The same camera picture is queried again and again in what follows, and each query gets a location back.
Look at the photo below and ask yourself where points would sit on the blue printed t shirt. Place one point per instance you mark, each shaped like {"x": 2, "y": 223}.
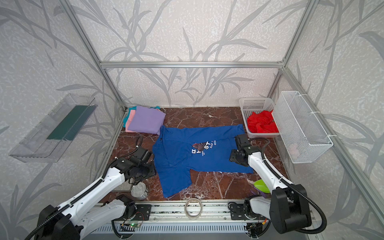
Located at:
{"x": 178, "y": 151}

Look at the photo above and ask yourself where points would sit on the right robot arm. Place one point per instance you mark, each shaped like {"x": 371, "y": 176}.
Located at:
{"x": 285, "y": 209}

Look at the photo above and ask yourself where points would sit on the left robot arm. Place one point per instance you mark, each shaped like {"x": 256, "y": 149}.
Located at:
{"x": 74, "y": 219}

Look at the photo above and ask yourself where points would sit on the silver metal can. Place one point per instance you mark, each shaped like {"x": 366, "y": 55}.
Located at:
{"x": 140, "y": 191}

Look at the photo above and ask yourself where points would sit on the grey rectangular block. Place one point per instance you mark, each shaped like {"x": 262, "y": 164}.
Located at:
{"x": 125, "y": 187}

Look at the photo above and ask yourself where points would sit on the green yellow toy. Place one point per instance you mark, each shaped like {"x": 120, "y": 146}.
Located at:
{"x": 261, "y": 187}

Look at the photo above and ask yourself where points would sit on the white plastic laundry basket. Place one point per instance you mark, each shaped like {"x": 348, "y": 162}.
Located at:
{"x": 257, "y": 105}

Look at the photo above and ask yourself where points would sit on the red t shirt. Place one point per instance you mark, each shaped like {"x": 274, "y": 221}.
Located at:
{"x": 262, "y": 123}

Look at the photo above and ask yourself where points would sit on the folded purple t shirt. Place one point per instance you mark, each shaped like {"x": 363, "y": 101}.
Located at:
{"x": 147, "y": 120}

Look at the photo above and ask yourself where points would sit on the folded pink t shirt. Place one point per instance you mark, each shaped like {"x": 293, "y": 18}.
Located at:
{"x": 128, "y": 124}

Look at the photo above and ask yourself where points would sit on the folded teal t shirt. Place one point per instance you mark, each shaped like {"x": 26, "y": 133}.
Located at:
{"x": 131, "y": 111}

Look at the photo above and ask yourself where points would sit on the clear tape roll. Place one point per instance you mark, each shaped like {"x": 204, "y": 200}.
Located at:
{"x": 193, "y": 208}

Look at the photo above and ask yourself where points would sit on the green book on shelf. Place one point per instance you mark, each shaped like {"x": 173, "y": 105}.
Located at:
{"x": 70, "y": 126}

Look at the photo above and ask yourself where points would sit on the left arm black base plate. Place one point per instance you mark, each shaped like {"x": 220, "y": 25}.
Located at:
{"x": 137, "y": 213}

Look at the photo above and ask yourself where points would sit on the aluminium enclosure frame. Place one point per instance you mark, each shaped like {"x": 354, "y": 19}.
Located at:
{"x": 356, "y": 183}

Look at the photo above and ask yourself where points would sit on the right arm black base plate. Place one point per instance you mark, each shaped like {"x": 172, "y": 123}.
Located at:
{"x": 238, "y": 211}

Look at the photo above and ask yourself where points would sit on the white wire mesh basket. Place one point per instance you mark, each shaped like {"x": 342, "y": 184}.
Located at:
{"x": 301, "y": 131}

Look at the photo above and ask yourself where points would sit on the clear plastic wall shelf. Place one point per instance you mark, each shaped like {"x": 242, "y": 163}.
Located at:
{"x": 48, "y": 141}

